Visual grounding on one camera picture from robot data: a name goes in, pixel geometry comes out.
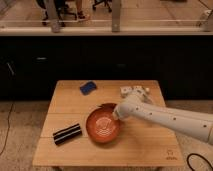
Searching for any black floor cable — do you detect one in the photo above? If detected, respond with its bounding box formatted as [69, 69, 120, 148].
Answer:
[0, 100, 15, 157]
[186, 152, 208, 171]

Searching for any black floor cable right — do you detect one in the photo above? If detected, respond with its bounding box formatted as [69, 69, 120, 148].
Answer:
[186, 152, 208, 171]

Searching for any grey metal post centre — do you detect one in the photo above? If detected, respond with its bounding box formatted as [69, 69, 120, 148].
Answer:
[112, 0, 121, 32]

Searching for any black floor cable left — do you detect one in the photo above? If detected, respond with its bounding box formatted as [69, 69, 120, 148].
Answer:
[0, 100, 15, 157]

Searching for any wooden table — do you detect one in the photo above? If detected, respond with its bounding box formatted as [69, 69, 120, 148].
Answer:
[33, 80, 183, 169]

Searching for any blue sponge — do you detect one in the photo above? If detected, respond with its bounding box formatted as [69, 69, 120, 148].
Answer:
[80, 81, 97, 95]

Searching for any black office chair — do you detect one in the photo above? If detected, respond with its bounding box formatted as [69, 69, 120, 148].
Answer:
[36, 0, 77, 27]

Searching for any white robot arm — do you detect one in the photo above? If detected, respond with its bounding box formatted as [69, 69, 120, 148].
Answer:
[113, 91, 213, 145]

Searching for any grey metal post left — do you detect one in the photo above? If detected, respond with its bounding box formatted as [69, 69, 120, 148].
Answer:
[44, 0, 60, 33]

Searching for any white dice cluster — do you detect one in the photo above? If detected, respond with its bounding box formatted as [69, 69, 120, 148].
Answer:
[120, 86, 150, 98]

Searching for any grey metal post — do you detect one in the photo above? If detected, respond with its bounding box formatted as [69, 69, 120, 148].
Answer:
[44, 0, 60, 33]
[112, 0, 121, 32]

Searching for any orange ceramic bowl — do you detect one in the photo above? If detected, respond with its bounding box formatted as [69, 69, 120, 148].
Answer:
[86, 103, 121, 143]

